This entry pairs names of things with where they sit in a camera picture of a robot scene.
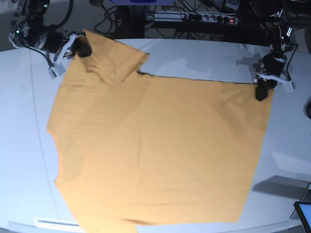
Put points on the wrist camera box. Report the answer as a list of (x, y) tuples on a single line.
[(56, 70), (288, 86)]

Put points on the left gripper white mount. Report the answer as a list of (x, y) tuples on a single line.
[(265, 82)]

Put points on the tablet with blue screen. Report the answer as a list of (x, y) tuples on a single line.
[(303, 210)]

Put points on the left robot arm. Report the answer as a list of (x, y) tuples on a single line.
[(273, 66)]

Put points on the orange yellow T-shirt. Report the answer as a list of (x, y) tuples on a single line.
[(136, 149)]

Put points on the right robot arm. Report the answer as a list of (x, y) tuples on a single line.
[(27, 30)]

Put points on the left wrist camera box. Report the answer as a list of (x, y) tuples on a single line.
[(288, 86)]

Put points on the white power strip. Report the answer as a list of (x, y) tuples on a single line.
[(206, 17)]

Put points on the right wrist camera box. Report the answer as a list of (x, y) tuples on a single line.
[(56, 70)]

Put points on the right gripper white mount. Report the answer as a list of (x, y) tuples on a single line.
[(75, 43)]

